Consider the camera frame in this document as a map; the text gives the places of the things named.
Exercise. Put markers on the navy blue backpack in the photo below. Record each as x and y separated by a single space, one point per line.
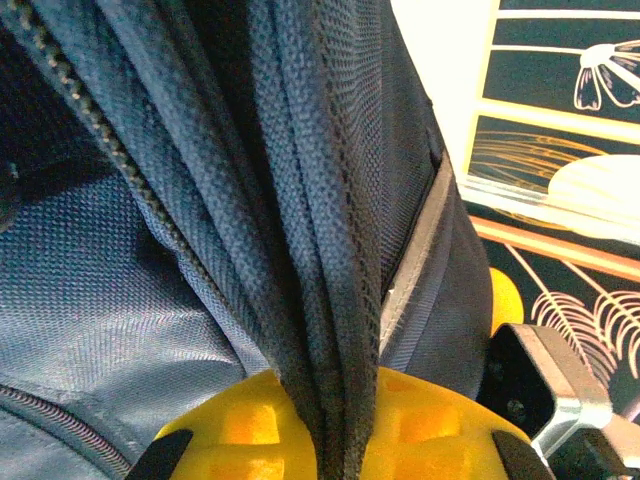
225 200

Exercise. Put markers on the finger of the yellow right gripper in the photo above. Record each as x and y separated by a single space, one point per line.
506 305

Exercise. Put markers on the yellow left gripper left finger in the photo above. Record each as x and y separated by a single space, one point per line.
240 430

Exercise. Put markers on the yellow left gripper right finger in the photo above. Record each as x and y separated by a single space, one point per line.
430 430

